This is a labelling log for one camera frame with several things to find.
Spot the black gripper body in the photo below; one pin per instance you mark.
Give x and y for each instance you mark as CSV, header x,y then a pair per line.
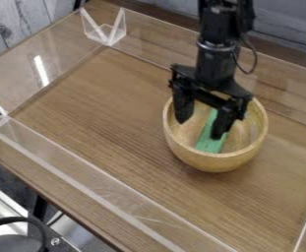
x,y
211,79

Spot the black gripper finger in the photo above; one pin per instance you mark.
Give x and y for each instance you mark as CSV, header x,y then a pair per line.
x,y
223,121
183,103

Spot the green rectangular block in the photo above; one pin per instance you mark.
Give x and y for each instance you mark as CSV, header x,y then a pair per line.
x,y
204,143

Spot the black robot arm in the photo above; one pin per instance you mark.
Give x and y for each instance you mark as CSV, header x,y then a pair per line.
x,y
224,21

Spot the light wooden bowl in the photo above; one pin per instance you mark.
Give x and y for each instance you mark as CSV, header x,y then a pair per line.
x,y
243,141

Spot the clear acrylic corner bracket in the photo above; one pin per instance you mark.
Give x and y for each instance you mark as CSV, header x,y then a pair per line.
x,y
104,34

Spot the clear acrylic tray wall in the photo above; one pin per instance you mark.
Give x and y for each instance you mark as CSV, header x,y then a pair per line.
x,y
81,138

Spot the black metal bracket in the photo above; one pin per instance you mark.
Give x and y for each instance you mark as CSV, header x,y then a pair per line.
x,y
48,216

